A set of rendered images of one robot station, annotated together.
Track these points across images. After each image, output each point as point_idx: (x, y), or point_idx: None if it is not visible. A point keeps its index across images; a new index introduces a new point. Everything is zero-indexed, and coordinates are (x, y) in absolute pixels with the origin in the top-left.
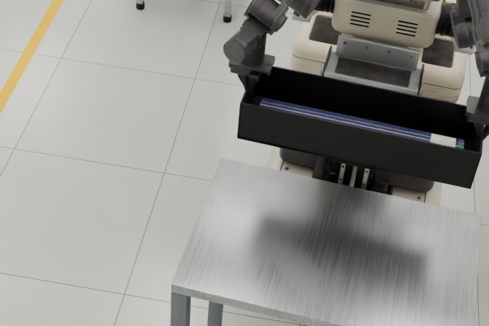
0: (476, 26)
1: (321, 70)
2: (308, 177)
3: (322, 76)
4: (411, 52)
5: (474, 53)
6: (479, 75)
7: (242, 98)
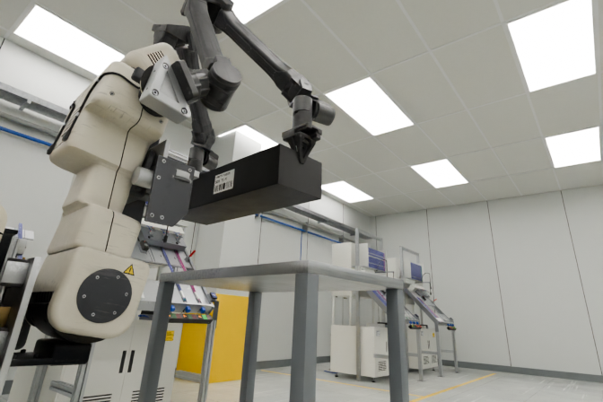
0: (210, 120)
1: (183, 177)
2: (242, 266)
3: (240, 159)
4: None
5: (210, 136)
6: (209, 149)
7: (317, 161)
